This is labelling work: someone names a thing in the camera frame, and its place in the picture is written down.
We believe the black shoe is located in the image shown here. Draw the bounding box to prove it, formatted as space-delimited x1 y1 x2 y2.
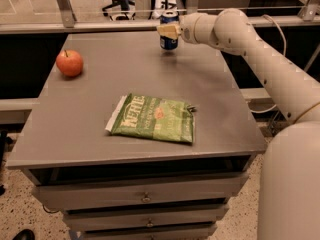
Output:
12 229 35 240

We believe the blue pepsi can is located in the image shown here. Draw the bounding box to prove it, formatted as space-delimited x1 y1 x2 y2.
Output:
158 10 179 50

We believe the metal railing frame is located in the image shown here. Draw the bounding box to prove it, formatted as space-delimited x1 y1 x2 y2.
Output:
0 0 320 34

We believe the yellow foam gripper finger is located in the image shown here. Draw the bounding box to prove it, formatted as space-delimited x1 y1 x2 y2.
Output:
157 23 181 40

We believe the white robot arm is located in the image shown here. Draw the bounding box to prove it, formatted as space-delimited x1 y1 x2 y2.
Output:
157 8 320 240

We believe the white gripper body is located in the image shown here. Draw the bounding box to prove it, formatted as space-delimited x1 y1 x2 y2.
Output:
180 13 200 44

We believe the white cable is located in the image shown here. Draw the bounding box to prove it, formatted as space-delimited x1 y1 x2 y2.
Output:
250 14 288 115

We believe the green kettle chips bag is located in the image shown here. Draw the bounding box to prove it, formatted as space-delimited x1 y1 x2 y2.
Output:
105 93 195 144

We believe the red apple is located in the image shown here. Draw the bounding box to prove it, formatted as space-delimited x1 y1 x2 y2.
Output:
56 50 84 77

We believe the grey drawer cabinet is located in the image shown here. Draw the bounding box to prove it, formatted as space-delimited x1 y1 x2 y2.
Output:
7 32 266 240

